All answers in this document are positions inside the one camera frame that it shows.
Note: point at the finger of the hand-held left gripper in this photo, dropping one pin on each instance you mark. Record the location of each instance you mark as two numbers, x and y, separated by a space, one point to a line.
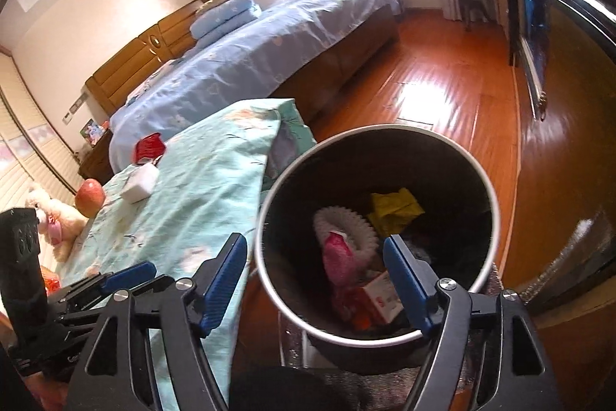
130 276
156 286

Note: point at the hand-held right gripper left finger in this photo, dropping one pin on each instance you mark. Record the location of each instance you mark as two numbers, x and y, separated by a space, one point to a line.
221 286

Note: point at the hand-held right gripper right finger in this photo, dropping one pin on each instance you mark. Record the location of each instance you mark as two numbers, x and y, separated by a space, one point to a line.
406 281

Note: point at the red and white carton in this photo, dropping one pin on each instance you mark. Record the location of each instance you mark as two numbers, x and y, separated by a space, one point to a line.
380 298

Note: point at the white foam fruit net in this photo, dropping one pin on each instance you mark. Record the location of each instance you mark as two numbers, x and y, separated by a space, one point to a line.
358 230

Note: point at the black round bin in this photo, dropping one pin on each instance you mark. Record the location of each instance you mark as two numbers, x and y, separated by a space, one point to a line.
442 180

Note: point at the small red carton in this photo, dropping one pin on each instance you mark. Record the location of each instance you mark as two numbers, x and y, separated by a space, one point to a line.
50 282

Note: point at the cream teddy bear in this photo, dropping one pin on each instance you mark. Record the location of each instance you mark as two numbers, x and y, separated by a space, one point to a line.
62 218

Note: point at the pink packet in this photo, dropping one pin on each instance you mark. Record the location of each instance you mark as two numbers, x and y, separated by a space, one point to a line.
339 261

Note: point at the yellow crumpled wrapper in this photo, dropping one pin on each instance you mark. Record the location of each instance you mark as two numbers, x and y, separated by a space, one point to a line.
394 211

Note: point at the red apple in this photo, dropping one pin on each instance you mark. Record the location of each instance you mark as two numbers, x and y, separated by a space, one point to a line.
90 198

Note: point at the silver foil mat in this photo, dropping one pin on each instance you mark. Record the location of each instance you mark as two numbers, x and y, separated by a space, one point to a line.
291 343

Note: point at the teal printed blanket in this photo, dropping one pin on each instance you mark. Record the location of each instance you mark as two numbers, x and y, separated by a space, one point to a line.
192 199

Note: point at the white foam block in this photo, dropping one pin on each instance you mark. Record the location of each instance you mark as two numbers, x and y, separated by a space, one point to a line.
139 182

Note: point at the wooden nightstand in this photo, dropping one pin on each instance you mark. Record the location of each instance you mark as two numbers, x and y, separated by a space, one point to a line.
96 158

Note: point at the red snack packet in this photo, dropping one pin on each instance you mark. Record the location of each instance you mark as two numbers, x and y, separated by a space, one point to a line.
150 147

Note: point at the wooden headboard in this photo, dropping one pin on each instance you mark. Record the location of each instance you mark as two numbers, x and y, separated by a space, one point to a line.
134 50

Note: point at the bed with blue sheet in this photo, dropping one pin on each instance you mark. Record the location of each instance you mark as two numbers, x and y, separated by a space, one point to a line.
269 35

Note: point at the folded blue quilt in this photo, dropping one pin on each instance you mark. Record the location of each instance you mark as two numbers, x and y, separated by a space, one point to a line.
224 16

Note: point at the dark glossy cabinet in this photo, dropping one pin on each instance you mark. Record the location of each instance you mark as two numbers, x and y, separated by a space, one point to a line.
577 54

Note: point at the dark clothes stand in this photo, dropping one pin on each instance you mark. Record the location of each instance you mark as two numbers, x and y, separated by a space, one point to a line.
474 4

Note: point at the photo frame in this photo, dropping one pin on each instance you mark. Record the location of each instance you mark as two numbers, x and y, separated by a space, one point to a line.
91 131

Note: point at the wall switch panel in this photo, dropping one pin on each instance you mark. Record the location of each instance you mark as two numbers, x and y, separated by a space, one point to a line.
77 105

